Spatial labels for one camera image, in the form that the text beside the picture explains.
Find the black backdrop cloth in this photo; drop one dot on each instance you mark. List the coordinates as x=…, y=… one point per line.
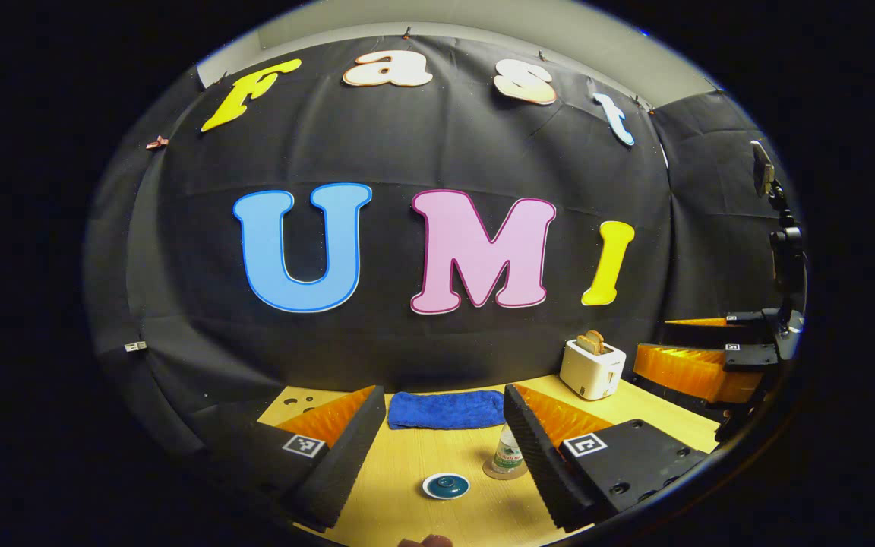
x=407, y=159

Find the white toaster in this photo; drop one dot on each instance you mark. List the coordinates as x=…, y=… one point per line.
x=589, y=372

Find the red clip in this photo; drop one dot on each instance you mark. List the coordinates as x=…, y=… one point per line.
x=156, y=143

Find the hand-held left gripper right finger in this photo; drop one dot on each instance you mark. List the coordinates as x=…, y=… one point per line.
x=544, y=471

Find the dark teal teacup lid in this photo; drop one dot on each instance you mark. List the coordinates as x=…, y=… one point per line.
x=446, y=485

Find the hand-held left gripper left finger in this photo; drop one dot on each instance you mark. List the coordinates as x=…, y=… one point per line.
x=346, y=463

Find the white clip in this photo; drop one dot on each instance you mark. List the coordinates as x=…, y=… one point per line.
x=135, y=346

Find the toasted bread slice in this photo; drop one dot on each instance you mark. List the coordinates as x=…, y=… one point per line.
x=591, y=342

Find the round brown coaster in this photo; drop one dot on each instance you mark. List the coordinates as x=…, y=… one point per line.
x=489, y=473

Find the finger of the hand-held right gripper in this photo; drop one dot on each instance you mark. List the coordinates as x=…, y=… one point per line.
x=749, y=357
x=711, y=334

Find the clear plastic water bottle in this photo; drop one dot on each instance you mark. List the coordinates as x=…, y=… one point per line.
x=508, y=454

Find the blue towel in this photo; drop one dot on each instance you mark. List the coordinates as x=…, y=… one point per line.
x=445, y=410

